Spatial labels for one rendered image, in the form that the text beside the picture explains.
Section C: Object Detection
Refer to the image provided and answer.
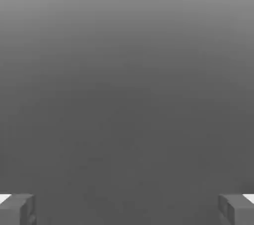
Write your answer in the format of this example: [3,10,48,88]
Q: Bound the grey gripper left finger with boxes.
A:
[0,193,37,225]

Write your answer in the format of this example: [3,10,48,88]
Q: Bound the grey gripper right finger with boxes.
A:
[217,193,254,225]

